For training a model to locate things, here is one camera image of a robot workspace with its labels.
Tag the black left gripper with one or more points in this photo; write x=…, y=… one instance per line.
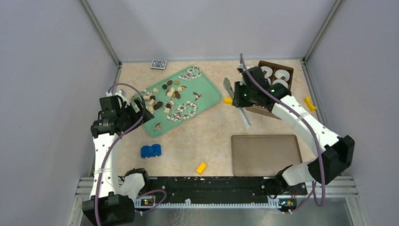
x=137, y=115

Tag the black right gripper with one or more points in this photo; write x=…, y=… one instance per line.
x=237, y=101

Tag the brown chocolate box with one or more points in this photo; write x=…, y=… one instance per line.
x=273, y=73

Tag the green plastic tray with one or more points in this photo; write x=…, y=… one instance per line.
x=178, y=98

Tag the tan box lid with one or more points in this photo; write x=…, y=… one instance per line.
x=263, y=155

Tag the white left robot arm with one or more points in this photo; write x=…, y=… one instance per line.
x=118, y=116

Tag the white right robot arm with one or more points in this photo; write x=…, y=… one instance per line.
x=333, y=152

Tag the yellow block near tray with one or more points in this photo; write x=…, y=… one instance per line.
x=228, y=100

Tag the white cup top left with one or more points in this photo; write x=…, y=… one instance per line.
x=267, y=71

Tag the white cup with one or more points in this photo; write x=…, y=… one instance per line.
x=267, y=71
x=280, y=81
x=282, y=75

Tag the white cup middle right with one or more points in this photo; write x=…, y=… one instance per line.
x=280, y=81

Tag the white cup top right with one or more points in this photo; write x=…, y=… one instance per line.
x=282, y=75

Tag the blue toy car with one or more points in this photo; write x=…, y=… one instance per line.
x=151, y=151

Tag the yellow block right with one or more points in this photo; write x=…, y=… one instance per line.
x=310, y=104

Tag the playing card deck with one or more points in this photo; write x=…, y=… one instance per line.
x=158, y=64

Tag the yellow block front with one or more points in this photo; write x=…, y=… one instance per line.
x=200, y=169

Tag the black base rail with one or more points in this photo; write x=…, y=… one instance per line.
x=220, y=190

